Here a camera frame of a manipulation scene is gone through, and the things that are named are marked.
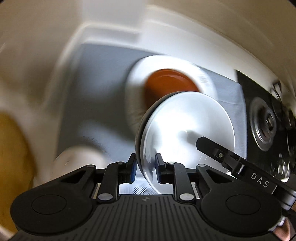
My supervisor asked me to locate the wooden cutting board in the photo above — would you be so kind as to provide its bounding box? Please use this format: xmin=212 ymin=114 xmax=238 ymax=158
xmin=0 ymin=111 xmax=35 ymax=232

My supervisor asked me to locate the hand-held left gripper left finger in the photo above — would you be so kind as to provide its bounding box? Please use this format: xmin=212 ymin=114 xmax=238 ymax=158
xmin=53 ymin=153 xmax=137 ymax=204

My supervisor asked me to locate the round metal stove burner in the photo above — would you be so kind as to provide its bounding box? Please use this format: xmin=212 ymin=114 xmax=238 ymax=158
xmin=249 ymin=97 xmax=281 ymax=151

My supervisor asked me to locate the black gas stove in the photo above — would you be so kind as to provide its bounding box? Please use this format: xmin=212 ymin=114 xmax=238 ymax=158
xmin=236 ymin=70 xmax=296 ymax=183

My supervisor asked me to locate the white bowl with orange contents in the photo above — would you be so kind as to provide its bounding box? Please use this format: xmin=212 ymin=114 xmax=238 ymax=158
xmin=125 ymin=56 xmax=216 ymax=130

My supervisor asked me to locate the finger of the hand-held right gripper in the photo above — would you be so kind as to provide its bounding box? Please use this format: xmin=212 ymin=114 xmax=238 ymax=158
xmin=196 ymin=136 xmax=246 ymax=179

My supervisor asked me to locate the black pan support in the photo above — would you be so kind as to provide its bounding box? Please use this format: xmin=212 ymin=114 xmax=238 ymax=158
xmin=269 ymin=80 xmax=296 ymax=130

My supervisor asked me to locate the brown round plate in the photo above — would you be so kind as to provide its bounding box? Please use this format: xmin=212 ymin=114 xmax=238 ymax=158
xmin=144 ymin=69 xmax=200 ymax=112

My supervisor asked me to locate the grey drying mat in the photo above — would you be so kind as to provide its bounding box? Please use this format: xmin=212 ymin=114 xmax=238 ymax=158
xmin=62 ymin=43 xmax=245 ymax=193

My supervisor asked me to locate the plain white bowl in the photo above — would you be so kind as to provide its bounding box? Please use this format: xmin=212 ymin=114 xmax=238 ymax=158
xmin=53 ymin=148 xmax=111 ymax=172

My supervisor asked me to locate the white patterned cloth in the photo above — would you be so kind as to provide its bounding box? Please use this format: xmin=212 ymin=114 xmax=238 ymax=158
xmin=119 ymin=183 xmax=158 ymax=195

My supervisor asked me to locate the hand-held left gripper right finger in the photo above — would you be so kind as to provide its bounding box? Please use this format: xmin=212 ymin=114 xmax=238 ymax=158
xmin=155 ymin=153 xmax=234 ymax=202

